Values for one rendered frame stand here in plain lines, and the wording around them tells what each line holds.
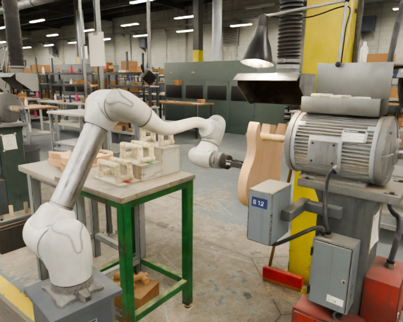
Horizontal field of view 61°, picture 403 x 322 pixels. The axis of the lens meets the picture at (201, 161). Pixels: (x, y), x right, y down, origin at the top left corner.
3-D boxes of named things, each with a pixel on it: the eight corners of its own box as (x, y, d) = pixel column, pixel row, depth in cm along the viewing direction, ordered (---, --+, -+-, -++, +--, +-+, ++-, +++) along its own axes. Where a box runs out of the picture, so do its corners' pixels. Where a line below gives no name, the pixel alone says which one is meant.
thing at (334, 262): (353, 303, 132) (370, 167, 120) (345, 317, 124) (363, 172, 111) (315, 289, 141) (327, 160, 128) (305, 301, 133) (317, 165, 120)
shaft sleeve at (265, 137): (284, 144, 148) (288, 141, 150) (284, 137, 146) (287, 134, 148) (248, 139, 158) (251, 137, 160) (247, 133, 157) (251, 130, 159)
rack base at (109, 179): (142, 181, 195) (141, 179, 194) (119, 188, 183) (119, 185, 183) (113, 173, 212) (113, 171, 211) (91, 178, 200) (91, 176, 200)
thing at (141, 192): (195, 283, 229) (195, 174, 211) (127, 331, 184) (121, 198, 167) (133, 254, 266) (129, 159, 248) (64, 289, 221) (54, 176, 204)
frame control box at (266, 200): (328, 251, 131) (334, 186, 125) (307, 275, 114) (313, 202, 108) (270, 234, 145) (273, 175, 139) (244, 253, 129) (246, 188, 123)
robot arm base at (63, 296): (64, 315, 118) (62, 301, 117) (39, 287, 133) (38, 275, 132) (110, 293, 131) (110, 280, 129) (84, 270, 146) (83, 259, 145)
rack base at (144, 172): (162, 176, 206) (162, 161, 204) (141, 182, 194) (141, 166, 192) (134, 168, 223) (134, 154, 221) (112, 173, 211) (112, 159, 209)
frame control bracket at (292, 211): (309, 207, 137) (310, 199, 136) (290, 222, 123) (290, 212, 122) (300, 206, 140) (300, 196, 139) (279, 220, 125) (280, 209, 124)
